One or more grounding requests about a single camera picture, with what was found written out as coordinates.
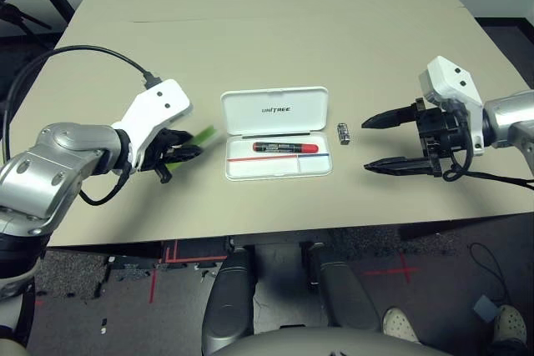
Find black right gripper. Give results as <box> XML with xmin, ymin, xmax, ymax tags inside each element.
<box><xmin>360</xmin><ymin>97</ymin><xmax>476</xmax><ymax>178</ymax></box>

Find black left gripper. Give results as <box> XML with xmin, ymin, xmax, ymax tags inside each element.
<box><xmin>135</xmin><ymin>128</ymin><xmax>205</xmax><ymax>184</ymax></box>

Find green rectangular eraser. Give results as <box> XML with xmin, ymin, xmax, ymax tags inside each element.
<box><xmin>167</xmin><ymin>123</ymin><xmax>219</xmax><ymax>173</ymax></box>

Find white plastic pencil case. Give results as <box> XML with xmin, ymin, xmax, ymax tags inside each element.
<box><xmin>219</xmin><ymin>86</ymin><xmax>335</xmax><ymax>182</ymax></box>

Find red and black marker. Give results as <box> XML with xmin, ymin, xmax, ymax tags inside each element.
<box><xmin>251</xmin><ymin>142</ymin><xmax>319</xmax><ymax>154</ymax></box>

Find red floor tape lines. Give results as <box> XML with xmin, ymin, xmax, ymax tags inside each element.
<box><xmin>149</xmin><ymin>239</ymin><xmax>229</xmax><ymax>303</ymax></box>

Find dark grey robot right leg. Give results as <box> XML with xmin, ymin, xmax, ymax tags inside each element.
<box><xmin>306</xmin><ymin>241</ymin><xmax>383</xmax><ymax>334</ymax></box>

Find dark grey robot leg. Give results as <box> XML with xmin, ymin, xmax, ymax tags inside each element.
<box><xmin>201</xmin><ymin>245</ymin><xmax>258</xmax><ymax>355</ymax></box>
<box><xmin>306</xmin><ymin>241</ymin><xmax>383</xmax><ymax>334</ymax></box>

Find dark grey robot left leg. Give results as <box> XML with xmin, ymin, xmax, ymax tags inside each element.
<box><xmin>201</xmin><ymin>245</ymin><xmax>258</xmax><ymax>355</ymax></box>

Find white perforated clog shoe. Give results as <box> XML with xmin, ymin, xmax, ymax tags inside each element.
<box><xmin>382</xmin><ymin>307</ymin><xmax>421</xmax><ymax>343</ymax></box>
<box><xmin>494</xmin><ymin>304</ymin><xmax>527</xmax><ymax>344</ymax></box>

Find grey foot pedal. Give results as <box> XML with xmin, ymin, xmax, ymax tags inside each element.
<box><xmin>472</xmin><ymin>294</ymin><xmax>500</xmax><ymax>323</ymax></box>

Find black tripod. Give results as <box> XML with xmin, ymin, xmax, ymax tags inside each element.
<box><xmin>0</xmin><ymin>1</ymin><xmax>53</xmax><ymax>32</ymax></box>

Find grey robot torso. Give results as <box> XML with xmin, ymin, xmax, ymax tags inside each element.
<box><xmin>212</xmin><ymin>328</ymin><xmax>451</xmax><ymax>356</ymax></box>

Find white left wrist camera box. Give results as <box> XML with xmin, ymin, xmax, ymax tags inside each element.
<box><xmin>111</xmin><ymin>78</ymin><xmax>194</xmax><ymax>173</ymax></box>

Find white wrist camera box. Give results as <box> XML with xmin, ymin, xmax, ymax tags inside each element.
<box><xmin>111</xmin><ymin>78</ymin><xmax>194</xmax><ymax>173</ymax></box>
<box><xmin>418</xmin><ymin>55</ymin><xmax>485</xmax><ymax>157</ymax></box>

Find black left camera cable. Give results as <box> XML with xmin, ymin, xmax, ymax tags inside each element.
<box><xmin>0</xmin><ymin>45</ymin><xmax>163</xmax><ymax>165</ymax></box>

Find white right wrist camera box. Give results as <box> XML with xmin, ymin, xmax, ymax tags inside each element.
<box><xmin>418</xmin><ymin>55</ymin><xmax>485</xmax><ymax>157</ymax></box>

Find short black left gripper cable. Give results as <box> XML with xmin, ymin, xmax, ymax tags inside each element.
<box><xmin>78</xmin><ymin>168</ymin><xmax>128</xmax><ymax>207</ymax></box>

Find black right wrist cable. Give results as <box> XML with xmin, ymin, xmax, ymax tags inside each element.
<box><xmin>441</xmin><ymin>145</ymin><xmax>534</xmax><ymax>191</ymax></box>

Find thin black pedal cable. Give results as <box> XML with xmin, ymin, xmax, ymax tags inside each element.
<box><xmin>469</xmin><ymin>241</ymin><xmax>514</xmax><ymax>303</ymax></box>

